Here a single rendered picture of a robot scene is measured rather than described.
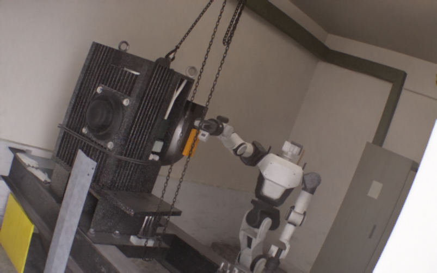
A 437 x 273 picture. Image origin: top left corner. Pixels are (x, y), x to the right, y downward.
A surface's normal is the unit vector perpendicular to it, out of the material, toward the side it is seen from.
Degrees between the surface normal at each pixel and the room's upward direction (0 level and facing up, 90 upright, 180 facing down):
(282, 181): 86
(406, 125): 90
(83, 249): 90
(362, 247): 90
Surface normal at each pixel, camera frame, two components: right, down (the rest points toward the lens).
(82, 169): -0.47, -0.13
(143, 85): 0.80, 0.36
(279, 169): -0.11, -0.05
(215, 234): 0.69, 0.32
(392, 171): -0.63, -0.20
